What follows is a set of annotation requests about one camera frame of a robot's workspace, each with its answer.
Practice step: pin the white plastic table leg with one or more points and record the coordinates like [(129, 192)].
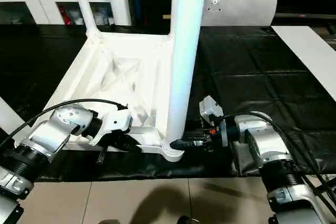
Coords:
[(84, 3), (183, 51), (8, 113)]

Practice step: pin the white plastic table top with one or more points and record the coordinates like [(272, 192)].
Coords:
[(118, 48)]

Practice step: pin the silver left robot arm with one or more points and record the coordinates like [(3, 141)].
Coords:
[(63, 121)]

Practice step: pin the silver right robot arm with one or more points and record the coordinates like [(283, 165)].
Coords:
[(267, 145)]

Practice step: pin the brown rounded robot part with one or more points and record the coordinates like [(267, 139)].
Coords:
[(113, 222)]

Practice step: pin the white flat board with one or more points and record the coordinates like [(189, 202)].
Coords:
[(309, 51)]

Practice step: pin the light grey cushion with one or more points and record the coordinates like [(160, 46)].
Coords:
[(249, 6)]

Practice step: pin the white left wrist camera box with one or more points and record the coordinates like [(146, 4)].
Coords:
[(115, 123)]

